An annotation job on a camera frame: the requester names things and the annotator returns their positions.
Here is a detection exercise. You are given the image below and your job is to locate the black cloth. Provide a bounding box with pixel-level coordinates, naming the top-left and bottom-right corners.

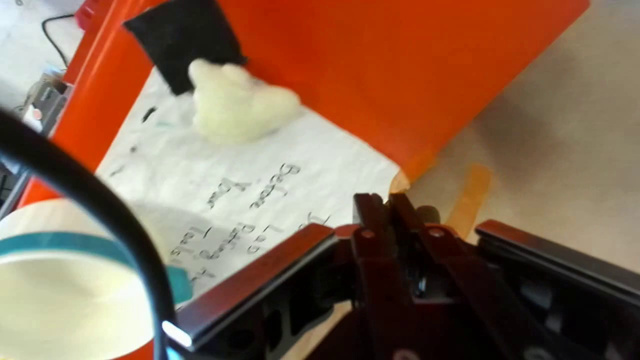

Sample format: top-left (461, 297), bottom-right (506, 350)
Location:
top-left (122, 0), bottom-right (250, 96)

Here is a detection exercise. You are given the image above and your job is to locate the orange metal tool chest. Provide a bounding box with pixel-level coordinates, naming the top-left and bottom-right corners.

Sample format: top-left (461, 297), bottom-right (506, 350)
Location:
top-left (17, 0), bottom-right (593, 210)

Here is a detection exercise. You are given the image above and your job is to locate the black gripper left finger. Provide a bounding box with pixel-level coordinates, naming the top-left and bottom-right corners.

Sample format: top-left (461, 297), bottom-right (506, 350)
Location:
top-left (351, 191), bottom-right (430, 360)

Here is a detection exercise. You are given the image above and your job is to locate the white handwritten paper sheet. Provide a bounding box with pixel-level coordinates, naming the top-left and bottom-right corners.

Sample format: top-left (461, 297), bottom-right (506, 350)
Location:
top-left (97, 66), bottom-right (402, 360)

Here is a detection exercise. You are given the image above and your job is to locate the white pot with teal band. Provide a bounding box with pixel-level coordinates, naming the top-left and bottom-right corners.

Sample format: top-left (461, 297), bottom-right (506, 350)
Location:
top-left (0, 198), bottom-right (196, 360)

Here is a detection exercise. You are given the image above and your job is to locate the thick black cable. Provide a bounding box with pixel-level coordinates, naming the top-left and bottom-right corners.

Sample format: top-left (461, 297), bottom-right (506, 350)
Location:
top-left (0, 107), bottom-right (181, 360)

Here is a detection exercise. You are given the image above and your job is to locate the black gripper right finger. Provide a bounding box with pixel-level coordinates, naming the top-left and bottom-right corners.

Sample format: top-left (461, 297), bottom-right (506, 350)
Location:
top-left (388, 191), bottom-right (557, 360)

